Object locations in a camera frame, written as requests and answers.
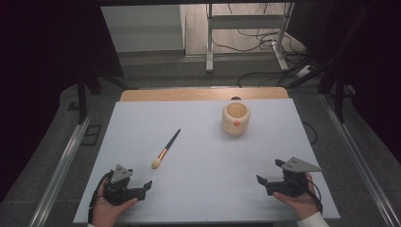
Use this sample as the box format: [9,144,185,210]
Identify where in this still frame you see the cream round cup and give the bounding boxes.
[220,101,252,137]

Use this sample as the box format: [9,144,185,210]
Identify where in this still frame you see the white power strip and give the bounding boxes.
[295,64,314,79]

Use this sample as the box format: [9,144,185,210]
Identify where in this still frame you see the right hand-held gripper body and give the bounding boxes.
[265,156,323,199]

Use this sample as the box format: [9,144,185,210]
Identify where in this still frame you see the white board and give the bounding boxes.
[73,97,341,225]

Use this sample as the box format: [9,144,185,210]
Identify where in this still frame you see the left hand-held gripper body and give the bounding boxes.
[103,164,148,206]

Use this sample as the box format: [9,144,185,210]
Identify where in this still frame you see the right hand-held gripper cable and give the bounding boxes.
[302,180,323,215]

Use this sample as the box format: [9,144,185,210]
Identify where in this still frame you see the dark curtain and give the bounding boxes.
[0,0,125,203]
[285,0,401,165]

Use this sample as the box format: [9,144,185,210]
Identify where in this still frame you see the black metal stand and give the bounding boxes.
[76,67,138,125]
[285,56,357,124]

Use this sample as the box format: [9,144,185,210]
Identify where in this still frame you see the wooden table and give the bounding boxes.
[119,87,290,103]

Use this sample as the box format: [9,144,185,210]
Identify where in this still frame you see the white metal stand frame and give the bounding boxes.
[205,2,296,74]

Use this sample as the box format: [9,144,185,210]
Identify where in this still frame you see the black-handled makeup brush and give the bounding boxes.
[151,128,182,170]

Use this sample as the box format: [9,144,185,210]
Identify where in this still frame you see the person's left hand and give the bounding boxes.
[91,180,140,227]

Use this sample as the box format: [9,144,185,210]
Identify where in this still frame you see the person's right hand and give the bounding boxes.
[272,172,320,221]

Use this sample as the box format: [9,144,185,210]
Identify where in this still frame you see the black cable beside table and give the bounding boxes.
[302,120,319,147]

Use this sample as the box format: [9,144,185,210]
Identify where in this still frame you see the aluminium rail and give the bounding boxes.
[36,103,94,227]
[319,94,401,227]

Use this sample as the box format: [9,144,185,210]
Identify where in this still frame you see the black floor cables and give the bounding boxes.
[210,3,320,89]

